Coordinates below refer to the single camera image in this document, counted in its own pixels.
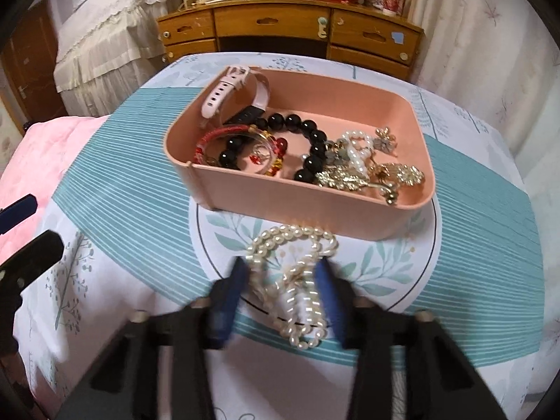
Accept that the flower hair pin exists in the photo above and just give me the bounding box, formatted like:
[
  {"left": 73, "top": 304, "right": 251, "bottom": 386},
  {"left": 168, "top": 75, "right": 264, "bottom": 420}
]
[{"left": 373, "top": 126, "right": 398, "bottom": 155}]

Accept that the cream lace cover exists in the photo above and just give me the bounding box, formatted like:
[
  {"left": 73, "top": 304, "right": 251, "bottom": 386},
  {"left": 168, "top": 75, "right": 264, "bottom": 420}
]
[{"left": 53, "top": 0, "right": 177, "bottom": 117}]

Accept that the pink quilt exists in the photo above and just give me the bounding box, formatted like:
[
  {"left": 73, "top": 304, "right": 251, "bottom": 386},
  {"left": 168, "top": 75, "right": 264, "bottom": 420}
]
[{"left": 0, "top": 116, "right": 107, "bottom": 261}]

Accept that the pink strap smart watch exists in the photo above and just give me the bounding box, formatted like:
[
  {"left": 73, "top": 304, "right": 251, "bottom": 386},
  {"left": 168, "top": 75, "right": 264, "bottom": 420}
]
[{"left": 199, "top": 64, "right": 271, "bottom": 129}]

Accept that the white pearl necklace bundle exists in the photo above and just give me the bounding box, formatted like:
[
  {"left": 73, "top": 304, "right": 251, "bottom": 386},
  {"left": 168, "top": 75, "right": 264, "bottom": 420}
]
[{"left": 243, "top": 223, "right": 340, "bottom": 352}]

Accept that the tree print tablecloth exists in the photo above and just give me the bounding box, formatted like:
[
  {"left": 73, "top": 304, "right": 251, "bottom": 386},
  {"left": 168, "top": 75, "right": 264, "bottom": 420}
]
[{"left": 12, "top": 51, "right": 548, "bottom": 420}]

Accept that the wooden desk with drawers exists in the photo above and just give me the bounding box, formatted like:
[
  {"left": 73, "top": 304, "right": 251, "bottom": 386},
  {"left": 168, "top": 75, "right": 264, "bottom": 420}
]
[{"left": 157, "top": 0, "right": 424, "bottom": 81}]

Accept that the black bead bracelet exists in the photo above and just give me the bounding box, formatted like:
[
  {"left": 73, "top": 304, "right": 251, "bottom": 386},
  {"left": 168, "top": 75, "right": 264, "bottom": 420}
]
[{"left": 217, "top": 112, "right": 330, "bottom": 185}]

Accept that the white floral curtain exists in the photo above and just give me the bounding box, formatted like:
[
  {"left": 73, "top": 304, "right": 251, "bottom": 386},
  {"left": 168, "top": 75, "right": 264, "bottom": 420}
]
[{"left": 406, "top": 0, "right": 560, "bottom": 194}]

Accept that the pink plastic tray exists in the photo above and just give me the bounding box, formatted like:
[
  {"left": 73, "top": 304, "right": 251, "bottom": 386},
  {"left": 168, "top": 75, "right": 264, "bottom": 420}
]
[{"left": 163, "top": 66, "right": 436, "bottom": 240}]

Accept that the red string bracelet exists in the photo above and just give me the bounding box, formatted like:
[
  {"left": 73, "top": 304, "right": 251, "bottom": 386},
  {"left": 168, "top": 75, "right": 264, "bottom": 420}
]
[{"left": 191, "top": 124, "right": 290, "bottom": 179}]

